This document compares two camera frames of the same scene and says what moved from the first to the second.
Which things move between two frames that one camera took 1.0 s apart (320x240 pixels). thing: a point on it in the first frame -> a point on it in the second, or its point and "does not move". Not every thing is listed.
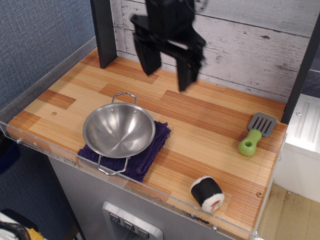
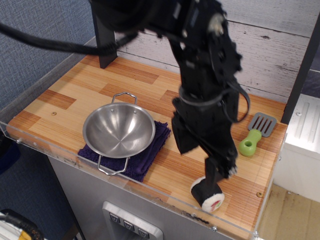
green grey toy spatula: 259,125 does not move
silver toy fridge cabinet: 107,206 does not move
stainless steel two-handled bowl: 116,131 does not move
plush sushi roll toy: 207,193 does not move
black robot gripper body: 170,20 -> 211,101
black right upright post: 297,86 does not move
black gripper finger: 149,52 -> 185,141
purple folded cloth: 136,166 does not move
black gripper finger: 189,62 -> 220,167
